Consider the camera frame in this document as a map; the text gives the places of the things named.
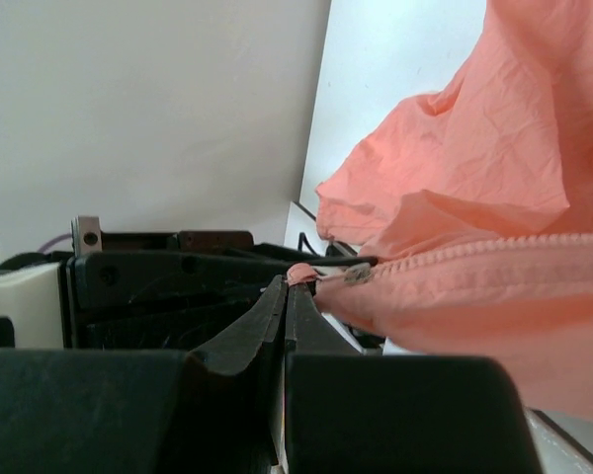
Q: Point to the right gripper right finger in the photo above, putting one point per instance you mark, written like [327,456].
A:
[353,413]

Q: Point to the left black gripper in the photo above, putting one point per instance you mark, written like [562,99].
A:
[177,290]

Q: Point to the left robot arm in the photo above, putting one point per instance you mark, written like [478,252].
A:
[31,300]

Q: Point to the pink jacket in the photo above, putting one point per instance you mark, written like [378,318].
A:
[473,210]

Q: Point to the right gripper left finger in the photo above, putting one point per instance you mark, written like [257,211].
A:
[213,410]

